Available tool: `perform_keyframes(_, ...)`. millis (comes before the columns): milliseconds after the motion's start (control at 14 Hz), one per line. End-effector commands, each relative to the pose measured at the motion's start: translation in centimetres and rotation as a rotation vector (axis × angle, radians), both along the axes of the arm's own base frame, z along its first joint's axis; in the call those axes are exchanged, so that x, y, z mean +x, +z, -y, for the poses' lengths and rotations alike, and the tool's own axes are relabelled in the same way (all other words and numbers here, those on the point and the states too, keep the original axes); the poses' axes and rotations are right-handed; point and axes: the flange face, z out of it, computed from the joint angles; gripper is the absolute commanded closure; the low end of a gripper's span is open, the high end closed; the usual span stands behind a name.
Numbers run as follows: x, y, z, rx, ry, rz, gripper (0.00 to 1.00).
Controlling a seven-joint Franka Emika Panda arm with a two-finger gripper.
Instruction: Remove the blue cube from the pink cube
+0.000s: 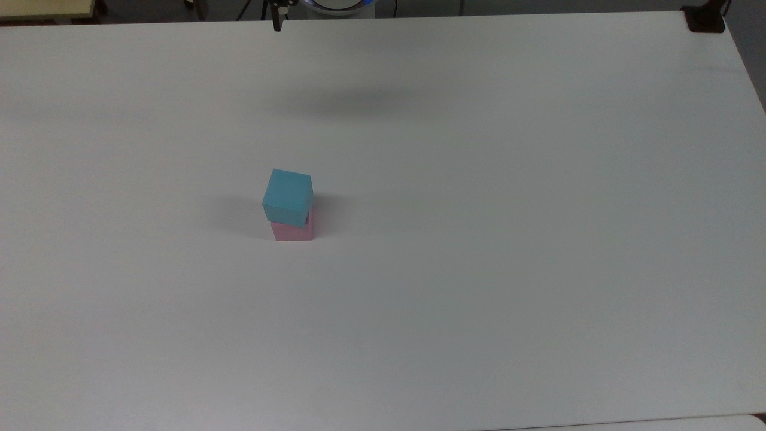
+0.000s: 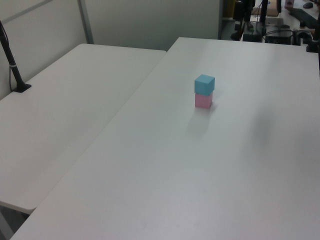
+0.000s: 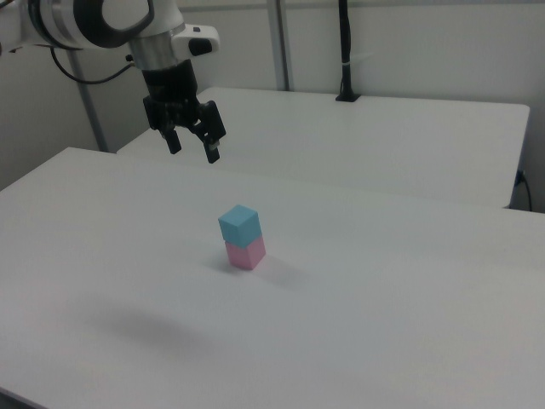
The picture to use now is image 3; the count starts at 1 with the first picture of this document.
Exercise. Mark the pink cube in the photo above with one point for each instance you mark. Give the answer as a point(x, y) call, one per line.
point(247, 255)

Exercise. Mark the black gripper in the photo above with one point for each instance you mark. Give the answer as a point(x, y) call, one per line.
point(170, 87)

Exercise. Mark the white side table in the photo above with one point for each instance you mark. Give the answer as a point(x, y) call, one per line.
point(340, 140)

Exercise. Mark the black camera stand pole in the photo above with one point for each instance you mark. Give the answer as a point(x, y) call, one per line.
point(345, 51)

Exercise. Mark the blue cube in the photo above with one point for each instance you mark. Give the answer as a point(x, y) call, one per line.
point(238, 226)

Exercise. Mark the grey metal partition post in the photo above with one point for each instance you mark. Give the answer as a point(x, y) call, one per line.
point(281, 42)
point(87, 106)

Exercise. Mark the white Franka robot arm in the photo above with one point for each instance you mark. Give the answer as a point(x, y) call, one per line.
point(64, 21)

